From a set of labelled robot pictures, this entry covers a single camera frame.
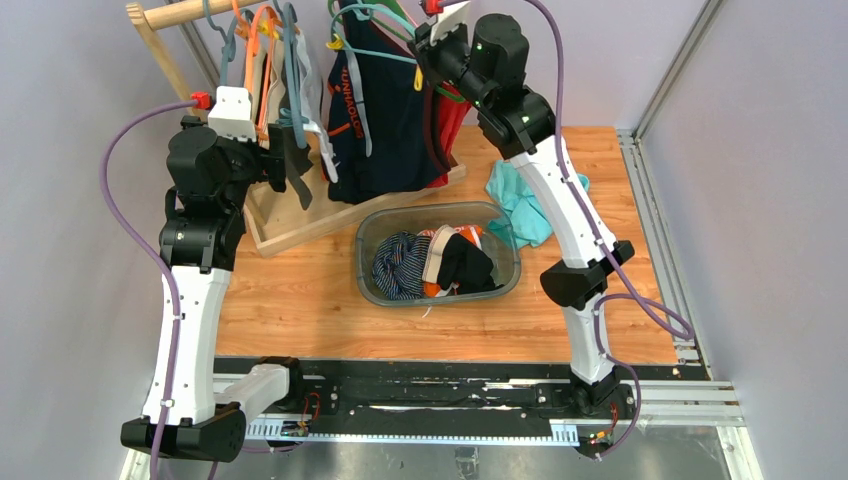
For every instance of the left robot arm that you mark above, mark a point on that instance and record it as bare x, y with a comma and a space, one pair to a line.
183, 418

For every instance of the clear plastic basket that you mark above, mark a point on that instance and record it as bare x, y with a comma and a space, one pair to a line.
378, 226

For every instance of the orange hanger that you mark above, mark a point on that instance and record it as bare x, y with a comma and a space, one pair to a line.
260, 34

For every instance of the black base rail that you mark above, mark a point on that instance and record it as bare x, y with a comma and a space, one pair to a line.
479, 404

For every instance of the red garment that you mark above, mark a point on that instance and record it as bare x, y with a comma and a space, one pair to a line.
444, 114

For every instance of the orange white underwear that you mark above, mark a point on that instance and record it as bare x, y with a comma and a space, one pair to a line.
440, 239

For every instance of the teal clip hanger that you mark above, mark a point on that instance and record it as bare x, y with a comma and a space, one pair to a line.
368, 36

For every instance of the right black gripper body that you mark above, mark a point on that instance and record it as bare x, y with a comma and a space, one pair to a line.
429, 51

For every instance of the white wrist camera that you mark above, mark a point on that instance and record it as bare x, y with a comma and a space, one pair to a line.
449, 15
231, 116

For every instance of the black cream-band underwear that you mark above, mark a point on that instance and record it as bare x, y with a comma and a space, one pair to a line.
295, 166

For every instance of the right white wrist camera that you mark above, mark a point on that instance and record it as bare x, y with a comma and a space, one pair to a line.
449, 15

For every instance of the wooden clothes rack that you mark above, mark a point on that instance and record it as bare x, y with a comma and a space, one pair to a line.
276, 221

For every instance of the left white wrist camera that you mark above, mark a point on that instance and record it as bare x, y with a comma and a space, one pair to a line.
231, 116

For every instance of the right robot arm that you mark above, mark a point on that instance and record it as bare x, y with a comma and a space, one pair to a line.
487, 66

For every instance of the white grey underwear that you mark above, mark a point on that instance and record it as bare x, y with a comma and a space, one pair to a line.
311, 94

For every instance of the navy orange boxer underwear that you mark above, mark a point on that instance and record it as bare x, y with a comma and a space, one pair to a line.
376, 128

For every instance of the grey-blue clip hanger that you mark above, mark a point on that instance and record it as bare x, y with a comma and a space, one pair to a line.
231, 71

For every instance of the striped navy underwear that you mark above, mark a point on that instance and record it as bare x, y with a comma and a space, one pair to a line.
398, 265

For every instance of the aluminium frame rail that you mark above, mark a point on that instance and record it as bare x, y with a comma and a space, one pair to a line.
669, 252

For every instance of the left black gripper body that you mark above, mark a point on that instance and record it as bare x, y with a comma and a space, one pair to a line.
275, 159

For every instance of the black underwear in basket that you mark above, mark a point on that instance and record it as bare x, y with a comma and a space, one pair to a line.
470, 267

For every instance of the green hanger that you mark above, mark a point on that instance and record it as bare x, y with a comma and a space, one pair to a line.
389, 15

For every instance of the teal cloth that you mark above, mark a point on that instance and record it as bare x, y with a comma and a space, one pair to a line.
524, 221

